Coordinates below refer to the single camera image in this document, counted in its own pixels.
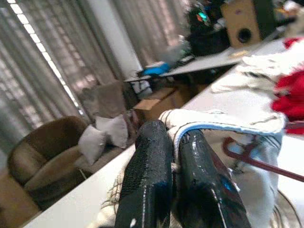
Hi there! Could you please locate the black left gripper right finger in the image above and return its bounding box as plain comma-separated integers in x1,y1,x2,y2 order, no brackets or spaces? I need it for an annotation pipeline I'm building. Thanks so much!
175,129,252,228

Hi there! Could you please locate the grey cushion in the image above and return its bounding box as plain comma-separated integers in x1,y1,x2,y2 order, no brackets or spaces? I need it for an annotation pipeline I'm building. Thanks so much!
77,125,108,165
95,114,130,150

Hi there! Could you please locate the brown round armchair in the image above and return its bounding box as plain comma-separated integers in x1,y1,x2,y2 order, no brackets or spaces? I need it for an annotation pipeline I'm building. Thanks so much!
6,115,98,211

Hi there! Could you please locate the bright blue object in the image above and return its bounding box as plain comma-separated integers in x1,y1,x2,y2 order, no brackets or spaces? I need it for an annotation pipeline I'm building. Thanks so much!
143,62,171,77

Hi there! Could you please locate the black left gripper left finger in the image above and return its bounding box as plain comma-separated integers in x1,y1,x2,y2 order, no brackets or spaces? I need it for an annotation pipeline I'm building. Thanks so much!
114,120,173,228

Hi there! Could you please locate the wooden speaker box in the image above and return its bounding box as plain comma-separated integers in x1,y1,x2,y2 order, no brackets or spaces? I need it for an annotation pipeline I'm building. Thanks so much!
220,0,262,48

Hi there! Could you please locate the grey long table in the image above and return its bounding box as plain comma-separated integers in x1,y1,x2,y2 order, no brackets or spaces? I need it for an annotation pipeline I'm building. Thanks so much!
123,38,285,83

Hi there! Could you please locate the black bulky object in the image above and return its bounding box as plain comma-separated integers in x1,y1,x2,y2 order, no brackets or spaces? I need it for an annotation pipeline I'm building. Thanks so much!
187,3,230,57

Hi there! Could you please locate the open cardboard box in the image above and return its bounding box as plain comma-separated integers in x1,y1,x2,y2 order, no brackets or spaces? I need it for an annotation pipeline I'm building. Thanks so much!
133,87,188,121

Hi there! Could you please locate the white garment with blue trim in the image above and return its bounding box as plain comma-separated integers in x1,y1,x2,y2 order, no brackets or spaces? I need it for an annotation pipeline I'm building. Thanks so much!
99,109,289,228

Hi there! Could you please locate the grey sheer curtain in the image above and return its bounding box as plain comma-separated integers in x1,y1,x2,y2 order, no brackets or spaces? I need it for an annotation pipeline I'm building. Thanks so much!
0,0,124,148

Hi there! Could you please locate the crumpled red garment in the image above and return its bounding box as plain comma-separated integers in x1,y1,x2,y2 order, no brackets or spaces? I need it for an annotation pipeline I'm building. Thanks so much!
271,37,304,122

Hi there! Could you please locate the dark red plastic hanger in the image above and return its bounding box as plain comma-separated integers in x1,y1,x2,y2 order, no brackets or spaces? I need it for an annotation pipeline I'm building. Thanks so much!
222,136,304,183

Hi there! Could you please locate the white garment with dark lines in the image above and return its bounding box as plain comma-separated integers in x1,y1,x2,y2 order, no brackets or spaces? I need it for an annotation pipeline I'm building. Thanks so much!
210,53,304,112

